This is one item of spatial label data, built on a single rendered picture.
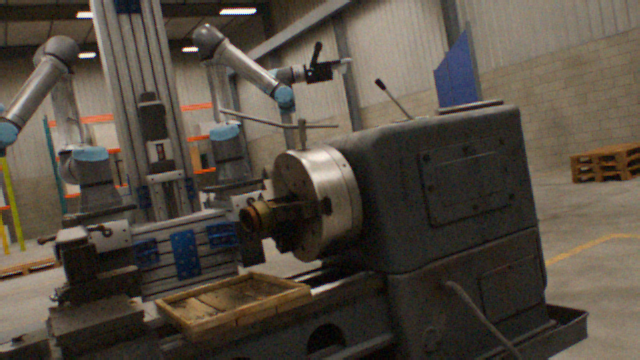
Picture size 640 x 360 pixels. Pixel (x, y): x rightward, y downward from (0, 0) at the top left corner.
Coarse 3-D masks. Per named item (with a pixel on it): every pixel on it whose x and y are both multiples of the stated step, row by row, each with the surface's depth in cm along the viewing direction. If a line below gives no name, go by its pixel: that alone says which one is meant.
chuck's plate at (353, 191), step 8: (328, 152) 143; (336, 152) 144; (336, 160) 141; (344, 160) 142; (344, 168) 140; (344, 176) 138; (352, 176) 139; (352, 184) 139; (352, 192) 138; (352, 200) 138; (360, 200) 139; (352, 208) 138; (360, 208) 139; (352, 216) 138; (360, 216) 140; (352, 224) 139; (360, 224) 141; (352, 232) 140; (360, 232) 142; (352, 240) 143
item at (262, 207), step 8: (264, 200) 140; (248, 208) 138; (256, 208) 138; (264, 208) 139; (240, 216) 141; (248, 216) 137; (256, 216) 137; (264, 216) 138; (272, 216) 139; (248, 224) 143; (256, 224) 137; (264, 224) 138; (272, 224) 140; (248, 232) 139; (256, 232) 139
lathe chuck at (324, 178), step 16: (288, 160) 144; (304, 160) 138; (320, 160) 139; (288, 176) 146; (304, 176) 138; (320, 176) 136; (336, 176) 137; (304, 192) 139; (320, 192) 134; (336, 192) 136; (336, 208) 135; (304, 224) 143; (320, 224) 135; (336, 224) 136; (304, 240) 145; (320, 240) 137; (304, 256) 147; (320, 256) 141
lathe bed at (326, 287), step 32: (320, 288) 141; (352, 288) 135; (384, 288) 142; (160, 320) 141; (288, 320) 127; (320, 320) 132; (352, 320) 137; (384, 320) 141; (192, 352) 115; (224, 352) 120; (256, 352) 124; (288, 352) 127; (320, 352) 136; (352, 352) 135
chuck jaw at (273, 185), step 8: (264, 168) 149; (272, 168) 149; (264, 176) 150; (272, 176) 148; (280, 176) 149; (264, 184) 146; (272, 184) 146; (280, 184) 147; (264, 192) 144; (272, 192) 145; (280, 192) 146; (288, 192) 147; (272, 200) 145; (280, 200) 147
